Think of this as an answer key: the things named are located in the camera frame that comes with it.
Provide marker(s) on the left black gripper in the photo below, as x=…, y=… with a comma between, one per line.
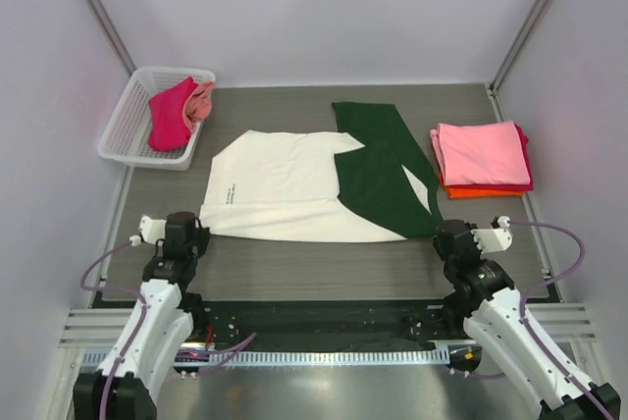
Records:
x=202, y=235

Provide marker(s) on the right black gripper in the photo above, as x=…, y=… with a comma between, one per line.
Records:
x=437, y=246

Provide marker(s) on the white and green t-shirt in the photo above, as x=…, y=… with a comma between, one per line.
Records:
x=367, y=181

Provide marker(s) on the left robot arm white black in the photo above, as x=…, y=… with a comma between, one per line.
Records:
x=126, y=383

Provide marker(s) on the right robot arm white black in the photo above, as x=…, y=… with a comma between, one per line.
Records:
x=486, y=306

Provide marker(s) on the folded orange t-shirt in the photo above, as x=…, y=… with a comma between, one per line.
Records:
x=453, y=192

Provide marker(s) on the folded light pink t-shirt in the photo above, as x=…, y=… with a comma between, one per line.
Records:
x=492, y=154

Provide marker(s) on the magenta crumpled t-shirt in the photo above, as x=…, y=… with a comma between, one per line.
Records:
x=167, y=110

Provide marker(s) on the white plastic laundry basket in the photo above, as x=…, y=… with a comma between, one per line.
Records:
x=125, y=139

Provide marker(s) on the folded crimson t-shirt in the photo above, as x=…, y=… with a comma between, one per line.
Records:
x=526, y=155

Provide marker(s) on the salmon crumpled t-shirt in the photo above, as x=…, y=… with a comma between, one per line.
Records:
x=198, y=105

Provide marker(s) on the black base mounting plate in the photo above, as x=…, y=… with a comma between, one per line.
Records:
x=328, y=326

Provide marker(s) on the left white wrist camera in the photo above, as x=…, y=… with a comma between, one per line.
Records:
x=149, y=231

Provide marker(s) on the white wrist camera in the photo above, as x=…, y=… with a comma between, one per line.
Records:
x=149, y=231
x=497, y=238

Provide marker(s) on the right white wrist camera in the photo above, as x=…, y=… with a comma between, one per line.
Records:
x=497, y=238

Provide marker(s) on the slotted white cable duct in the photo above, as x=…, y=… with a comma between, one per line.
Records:
x=249, y=359

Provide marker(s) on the left aluminium frame post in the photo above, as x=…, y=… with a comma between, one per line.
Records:
x=99, y=12

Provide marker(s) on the aluminium frame post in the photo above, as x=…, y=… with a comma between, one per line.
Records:
x=99, y=12
x=524, y=34

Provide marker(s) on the right aluminium frame post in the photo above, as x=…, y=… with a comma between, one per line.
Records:
x=524, y=34

